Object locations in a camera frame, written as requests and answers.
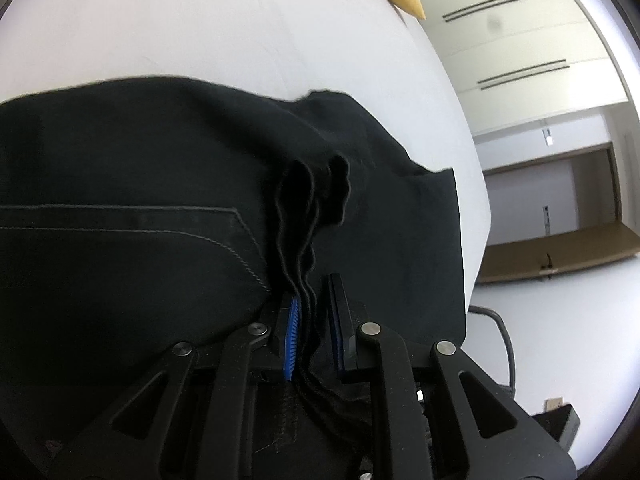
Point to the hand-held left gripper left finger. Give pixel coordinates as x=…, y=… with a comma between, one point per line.
x=291, y=340

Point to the black pants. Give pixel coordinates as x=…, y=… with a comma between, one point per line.
x=150, y=270

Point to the wooden desk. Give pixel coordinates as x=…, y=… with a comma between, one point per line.
x=560, y=252

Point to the bed with white sheet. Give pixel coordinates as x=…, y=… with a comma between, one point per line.
x=225, y=25

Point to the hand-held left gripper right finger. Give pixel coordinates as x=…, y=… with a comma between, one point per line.
x=336, y=330

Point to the white wardrobe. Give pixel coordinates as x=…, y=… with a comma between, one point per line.
x=520, y=35

